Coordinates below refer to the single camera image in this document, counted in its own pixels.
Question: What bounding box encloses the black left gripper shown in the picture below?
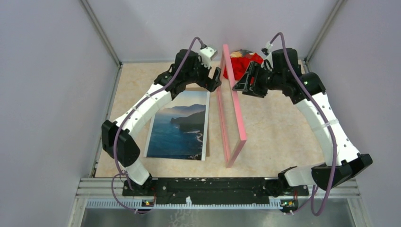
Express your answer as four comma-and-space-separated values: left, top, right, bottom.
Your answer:
184, 53, 221, 92

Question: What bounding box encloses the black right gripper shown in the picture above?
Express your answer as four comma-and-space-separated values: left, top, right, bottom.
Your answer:
233, 61, 284, 98

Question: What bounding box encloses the pink photo frame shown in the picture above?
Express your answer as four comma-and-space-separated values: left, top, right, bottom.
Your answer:
217, 44, 247, 168

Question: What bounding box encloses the seascape photo print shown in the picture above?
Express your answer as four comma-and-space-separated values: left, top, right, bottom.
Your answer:
144, 89, 210, 161

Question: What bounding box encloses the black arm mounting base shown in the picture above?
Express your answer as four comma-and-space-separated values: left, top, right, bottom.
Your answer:
122, 177, 309, 205

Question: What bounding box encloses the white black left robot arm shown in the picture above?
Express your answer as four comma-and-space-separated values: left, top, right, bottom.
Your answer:
101, 46, 221, 195

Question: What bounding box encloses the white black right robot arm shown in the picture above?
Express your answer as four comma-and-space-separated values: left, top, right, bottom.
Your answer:
233, 48, 373, 195

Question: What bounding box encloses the red crumpled cloth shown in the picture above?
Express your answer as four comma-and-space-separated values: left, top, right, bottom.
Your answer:
230, 49, 263, 81

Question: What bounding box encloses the brown backing board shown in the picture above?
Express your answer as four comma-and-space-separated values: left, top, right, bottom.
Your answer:
187, 87, 210, 161

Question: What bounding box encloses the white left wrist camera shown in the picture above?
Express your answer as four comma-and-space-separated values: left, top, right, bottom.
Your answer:
199, 46, 218, 69

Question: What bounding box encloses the aluminium front rail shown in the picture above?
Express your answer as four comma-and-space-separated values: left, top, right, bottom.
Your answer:
67, 177, 372, 227

